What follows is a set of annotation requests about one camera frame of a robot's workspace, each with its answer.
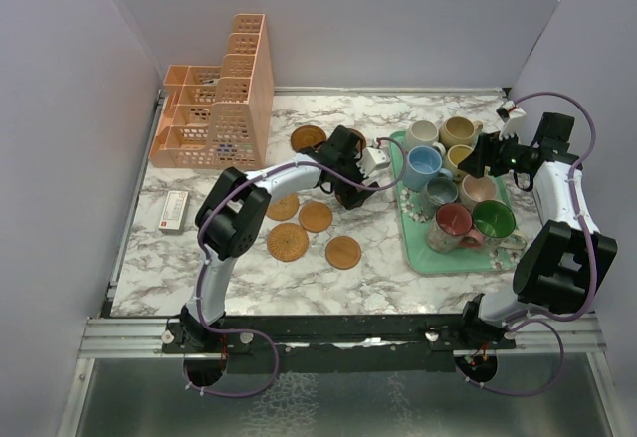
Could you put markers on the small silver card box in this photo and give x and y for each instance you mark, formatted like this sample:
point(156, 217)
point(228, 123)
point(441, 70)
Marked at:
point(174, 211)

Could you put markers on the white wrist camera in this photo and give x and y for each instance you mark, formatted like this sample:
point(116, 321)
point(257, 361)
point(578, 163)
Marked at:
point(372, 160)
point(513, 117)

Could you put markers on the green mug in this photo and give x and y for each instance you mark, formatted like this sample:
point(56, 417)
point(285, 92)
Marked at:
point(497, 224)

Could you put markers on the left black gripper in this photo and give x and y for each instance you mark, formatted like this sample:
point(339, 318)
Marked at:
point(350, 196)

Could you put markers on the mint green tray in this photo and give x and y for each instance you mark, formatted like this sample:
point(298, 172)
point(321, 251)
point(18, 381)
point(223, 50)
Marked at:
point(425, 261)

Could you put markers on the brown ringed wooden coaster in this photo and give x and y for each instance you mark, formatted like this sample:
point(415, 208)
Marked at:
point(307, 136)

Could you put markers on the peach mesh file organizer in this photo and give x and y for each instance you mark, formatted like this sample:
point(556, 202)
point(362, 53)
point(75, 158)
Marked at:
point(219, 116)

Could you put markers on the yellow mug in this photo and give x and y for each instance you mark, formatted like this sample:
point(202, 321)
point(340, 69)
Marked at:
point(455, 155)

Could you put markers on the light wooden front coaster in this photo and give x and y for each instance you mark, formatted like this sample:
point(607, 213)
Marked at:
point(343, 252)

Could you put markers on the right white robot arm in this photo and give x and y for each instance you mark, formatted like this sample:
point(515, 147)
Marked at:
point(561, 270)

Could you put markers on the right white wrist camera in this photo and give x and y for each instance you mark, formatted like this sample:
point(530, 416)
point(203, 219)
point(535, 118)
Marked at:
point(513, 117)

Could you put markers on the red pink mug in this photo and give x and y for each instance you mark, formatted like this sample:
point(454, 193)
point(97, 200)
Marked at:
point(451, 228)

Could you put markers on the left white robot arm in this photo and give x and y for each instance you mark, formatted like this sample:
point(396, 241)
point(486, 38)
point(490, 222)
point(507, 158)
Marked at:
point(232, 214)

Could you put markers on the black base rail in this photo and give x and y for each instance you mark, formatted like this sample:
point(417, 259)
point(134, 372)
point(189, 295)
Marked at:
point(329, 344)

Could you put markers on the light blue mug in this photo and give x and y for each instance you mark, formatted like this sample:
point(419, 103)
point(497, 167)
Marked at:
point(423, 164)

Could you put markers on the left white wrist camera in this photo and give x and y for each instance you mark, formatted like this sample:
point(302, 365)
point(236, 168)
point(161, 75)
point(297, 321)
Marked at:
point(372, 160)

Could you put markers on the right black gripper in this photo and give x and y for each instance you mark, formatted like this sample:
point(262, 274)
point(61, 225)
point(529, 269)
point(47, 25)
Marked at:
point(486, 154)

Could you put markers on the light wooden coaster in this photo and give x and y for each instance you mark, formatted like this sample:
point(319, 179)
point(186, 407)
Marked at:
point(343, 252)
point(315, 217)

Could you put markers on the grey mug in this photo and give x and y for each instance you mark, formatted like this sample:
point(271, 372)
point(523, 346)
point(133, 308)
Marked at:
point(436, 193)

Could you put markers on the white cream mug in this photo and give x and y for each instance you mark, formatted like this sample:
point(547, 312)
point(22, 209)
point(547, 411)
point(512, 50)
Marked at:
point(424, 133)

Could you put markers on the woven rattan coaster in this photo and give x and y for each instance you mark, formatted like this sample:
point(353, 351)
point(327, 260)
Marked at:
point(287, 242)
point(284, 209)

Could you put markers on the beige speckled mug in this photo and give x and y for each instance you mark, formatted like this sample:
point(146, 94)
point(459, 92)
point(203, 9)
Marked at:
point(459, 130)

